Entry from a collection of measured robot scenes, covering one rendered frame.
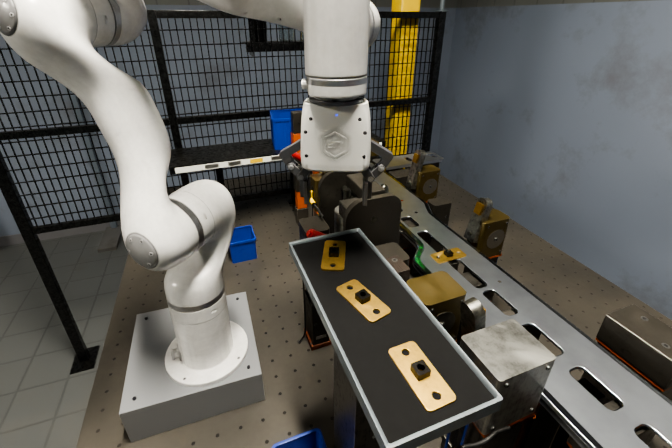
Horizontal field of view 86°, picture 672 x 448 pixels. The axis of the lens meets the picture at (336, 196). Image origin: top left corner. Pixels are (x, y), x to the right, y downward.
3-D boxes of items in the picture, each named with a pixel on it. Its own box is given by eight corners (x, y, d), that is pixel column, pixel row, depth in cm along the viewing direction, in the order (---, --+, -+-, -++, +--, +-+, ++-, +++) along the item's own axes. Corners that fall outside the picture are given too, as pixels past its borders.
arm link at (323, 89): (297, 78, 45) (298, 102, 47) (368, 79, 45) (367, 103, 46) (306, 70, 53) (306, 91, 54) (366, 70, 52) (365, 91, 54)
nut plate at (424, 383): (457, 400, 38) (459, 393, 38) (428, 414, 37) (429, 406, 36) (413, 341, 45) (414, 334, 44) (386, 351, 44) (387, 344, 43)
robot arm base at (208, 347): (169, 401, 76) (151, 339, 68) (162, 337, 91) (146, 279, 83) (257, 366, 84) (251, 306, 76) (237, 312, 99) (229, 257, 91)
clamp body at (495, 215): (495, 314, 112) (521, 216, 96) (464, 324, 108) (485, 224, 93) (480, 300, 117) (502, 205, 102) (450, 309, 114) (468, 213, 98)
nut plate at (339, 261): (344, 271, 57) (344, 265, 57) (320, 270, 58) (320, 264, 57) (346, 242, 65) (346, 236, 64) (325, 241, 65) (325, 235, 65)
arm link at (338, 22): (320, 68, 54) (294, 76, 46) (319, -36, 48) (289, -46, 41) (375, 70, 52) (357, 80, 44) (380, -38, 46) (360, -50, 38)
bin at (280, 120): (345, 145, 155) (345, 115, 149) (273, 150, 149) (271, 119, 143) (336, 134, 170) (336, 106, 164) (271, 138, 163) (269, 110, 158)
